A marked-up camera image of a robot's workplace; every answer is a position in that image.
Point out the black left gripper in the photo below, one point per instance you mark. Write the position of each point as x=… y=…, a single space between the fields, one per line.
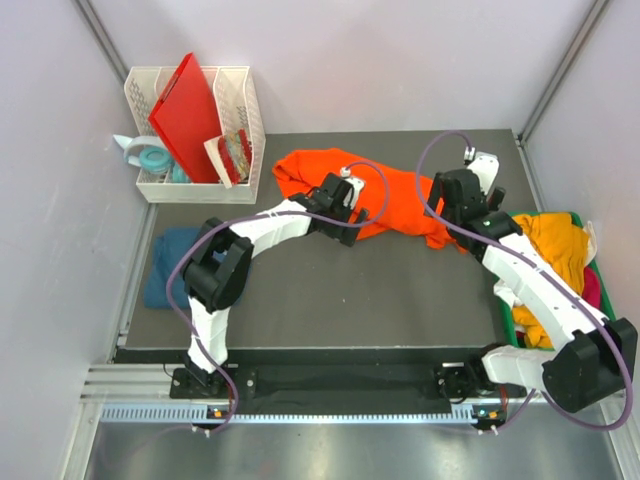
x=344 y=235

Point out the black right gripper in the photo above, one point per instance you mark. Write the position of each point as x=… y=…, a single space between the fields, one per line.
x=494 y=200

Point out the orange t shirt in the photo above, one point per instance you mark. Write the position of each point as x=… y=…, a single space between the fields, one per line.
x=389 y=192

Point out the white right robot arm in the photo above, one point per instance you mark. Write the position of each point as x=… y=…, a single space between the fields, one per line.
x=591 y=356

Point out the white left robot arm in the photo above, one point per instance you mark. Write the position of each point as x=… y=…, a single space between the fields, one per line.
x=216 y=273

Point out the yellow t shirt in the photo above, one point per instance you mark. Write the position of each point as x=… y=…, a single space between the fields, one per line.
x=564 y=246

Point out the green plastic bin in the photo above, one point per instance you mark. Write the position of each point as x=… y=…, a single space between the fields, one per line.
x=506 y=296

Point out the magenta t shirt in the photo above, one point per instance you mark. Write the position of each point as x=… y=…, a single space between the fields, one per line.
x=592 y=288

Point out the red patterned booklet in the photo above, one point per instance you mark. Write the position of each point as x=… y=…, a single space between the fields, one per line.
x=231 y=157

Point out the white perforated organizer basket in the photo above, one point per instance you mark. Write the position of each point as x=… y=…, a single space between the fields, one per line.
x=237 y=104

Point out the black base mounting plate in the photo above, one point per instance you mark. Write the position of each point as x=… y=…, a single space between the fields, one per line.
x=353 y=380

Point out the folded blue t shirt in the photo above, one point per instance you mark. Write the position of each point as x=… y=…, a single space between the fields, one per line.
x=167 y=250

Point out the red plastic board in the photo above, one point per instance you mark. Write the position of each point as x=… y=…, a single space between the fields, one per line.
x=185 y=116

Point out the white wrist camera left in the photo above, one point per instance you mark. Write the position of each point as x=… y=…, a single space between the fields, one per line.
x=356 y=186

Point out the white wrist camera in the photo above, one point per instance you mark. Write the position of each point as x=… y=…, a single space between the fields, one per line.
x=484 y=165
x=356 y=186

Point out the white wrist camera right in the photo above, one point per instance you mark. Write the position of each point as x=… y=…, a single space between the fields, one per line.
x=484 y=165

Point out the grey slotted cable duct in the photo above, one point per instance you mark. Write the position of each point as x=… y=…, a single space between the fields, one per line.
x=182 y=413

